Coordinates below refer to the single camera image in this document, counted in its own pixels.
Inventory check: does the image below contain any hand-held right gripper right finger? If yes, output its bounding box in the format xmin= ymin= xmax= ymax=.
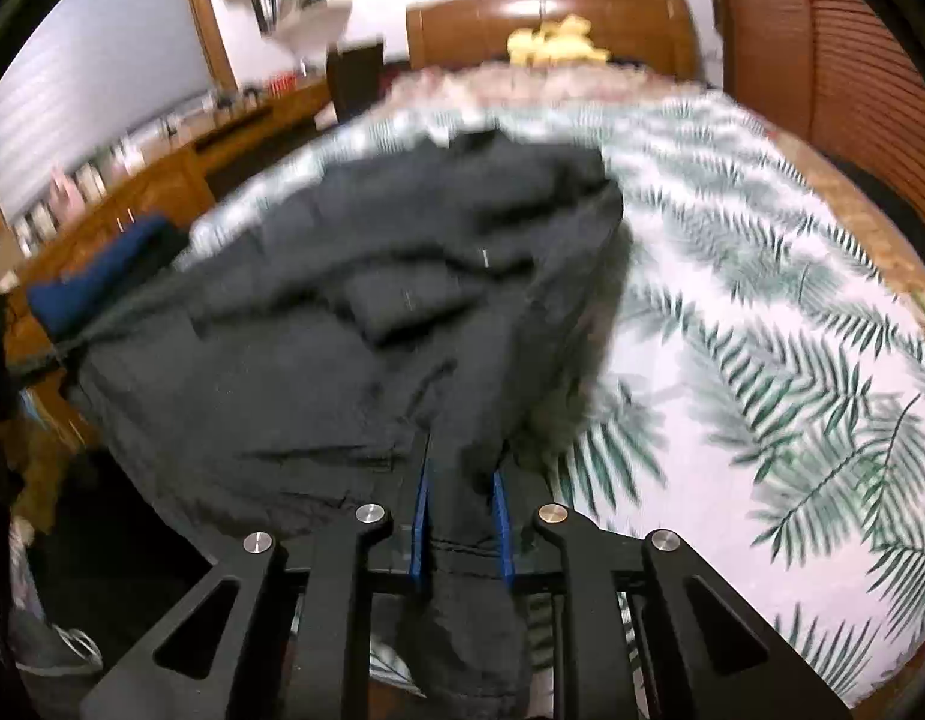
xmin=492 ymin=469 xmax=857 ymax=720

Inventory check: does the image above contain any wooden louvred wardrobe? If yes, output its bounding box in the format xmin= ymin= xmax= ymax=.
xmin=706 ymin=0 xmax=925 ymax=241

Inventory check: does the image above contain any wooden window frame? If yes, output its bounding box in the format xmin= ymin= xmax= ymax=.
xmin=176 ymin=0 xmax=239 ymax=95

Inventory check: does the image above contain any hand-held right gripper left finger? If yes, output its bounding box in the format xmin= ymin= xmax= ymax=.
xmin=80 ymin=457 xmax=434 ymax=720

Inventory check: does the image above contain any wooden headboard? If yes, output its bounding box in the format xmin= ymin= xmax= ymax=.
xmin=406 ymin=0 xmax=704 ymax=80

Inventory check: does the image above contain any dark grey jacket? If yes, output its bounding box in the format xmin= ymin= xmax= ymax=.
xmin=61 ymin=129 xmax=636 ymax=720

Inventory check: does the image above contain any grey window blind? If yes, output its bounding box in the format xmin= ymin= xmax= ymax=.
xmin=0 ymin=0 xmax=216 ymax=218

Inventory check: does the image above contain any wooden desk with cabinets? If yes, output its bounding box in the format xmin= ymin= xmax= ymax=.
xmin=0 ymin=79 xmax=336 ymax=451

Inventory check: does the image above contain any leaf print bed sheet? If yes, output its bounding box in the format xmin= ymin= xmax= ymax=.
xmin=185 ymin=86 xmax=925 ymax=706

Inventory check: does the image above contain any grey sneaker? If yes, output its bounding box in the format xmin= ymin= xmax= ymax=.
xmin=16 ymin=615 xmax=104 ymax=676

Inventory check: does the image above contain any yellow plush toy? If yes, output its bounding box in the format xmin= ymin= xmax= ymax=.
xmin=506 ymin=15 xmax=612 ymax=67

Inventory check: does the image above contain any floral blanket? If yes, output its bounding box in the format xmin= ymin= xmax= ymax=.
xmin=380 ymin=64 xmax=925 ymax=346

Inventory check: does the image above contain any dark wooden chair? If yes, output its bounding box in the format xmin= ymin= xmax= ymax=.
xmin=326 ymin=41 xmax=389 ymax=121

